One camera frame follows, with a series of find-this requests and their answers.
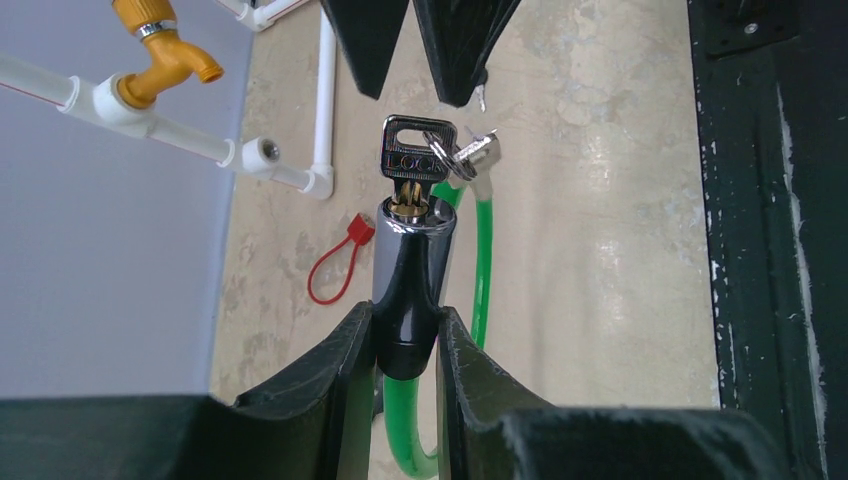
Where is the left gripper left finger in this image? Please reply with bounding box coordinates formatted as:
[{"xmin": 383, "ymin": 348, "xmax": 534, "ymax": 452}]
[{"xmin": 1, "ymin": 302, "xmax": 375, "ymax": 479}]

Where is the orange faucet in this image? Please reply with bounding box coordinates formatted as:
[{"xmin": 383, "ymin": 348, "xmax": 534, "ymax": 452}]
[{"xmin": 111, "ymin": 0, "xmax": 224, "ymax": 109}]

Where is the key ring with keys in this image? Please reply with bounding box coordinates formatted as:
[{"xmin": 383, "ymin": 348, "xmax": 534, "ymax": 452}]
[{"xmin": 379, "ymin": 84, "xmax": 503, "ymax": 203}]

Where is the red cable lock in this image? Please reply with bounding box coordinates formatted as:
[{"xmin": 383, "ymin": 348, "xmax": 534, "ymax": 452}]
[{"xmin": 306, "ymin": 213, "xmax": 375, "ymax": 306}]

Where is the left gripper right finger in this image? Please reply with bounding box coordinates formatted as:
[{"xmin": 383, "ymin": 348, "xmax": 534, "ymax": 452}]
[{"xmin": 437, "ymin": 307, "xmax": 789, "ymax": 479}]

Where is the white PVC pipe frame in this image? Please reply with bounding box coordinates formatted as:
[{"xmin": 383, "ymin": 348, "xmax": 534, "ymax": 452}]
[{"xmin": 1, "ymin": 11, "xmax": 337, "ymax": 200}]

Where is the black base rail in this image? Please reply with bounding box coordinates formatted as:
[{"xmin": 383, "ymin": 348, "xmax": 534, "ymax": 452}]
[{"xmin": 688, "ymin": 1, "xmax": 847, "ymax": 479}]

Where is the green cable lock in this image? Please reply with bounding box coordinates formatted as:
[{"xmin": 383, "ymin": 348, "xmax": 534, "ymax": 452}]
[{"xmin": 372, "ymin": 185, "xmax": 493, "ymax": 479}]

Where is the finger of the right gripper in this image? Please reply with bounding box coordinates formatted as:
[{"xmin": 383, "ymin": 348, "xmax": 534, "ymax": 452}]
[
  {"xmin": 321, "ymin": 0, "xmax": 409, "ymax": 100},
  {"xmin": 413, "ymin": 0, "xmax": 520, "ymax": 108}
]

